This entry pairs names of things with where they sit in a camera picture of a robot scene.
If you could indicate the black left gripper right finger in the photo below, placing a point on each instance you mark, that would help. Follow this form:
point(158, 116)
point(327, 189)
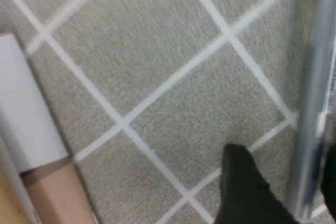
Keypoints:
point(330, 179)

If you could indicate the grey checked tablecloth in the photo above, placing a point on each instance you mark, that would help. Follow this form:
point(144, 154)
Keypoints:
point(157, 77)

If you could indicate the brown notebook on papers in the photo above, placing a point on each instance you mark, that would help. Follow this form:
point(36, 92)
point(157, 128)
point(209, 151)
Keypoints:
point(26, 103)

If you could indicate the grey pen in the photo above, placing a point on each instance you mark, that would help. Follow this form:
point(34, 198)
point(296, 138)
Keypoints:
point(315, 77)

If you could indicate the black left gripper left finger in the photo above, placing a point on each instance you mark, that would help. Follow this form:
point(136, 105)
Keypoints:
point(241, 195)

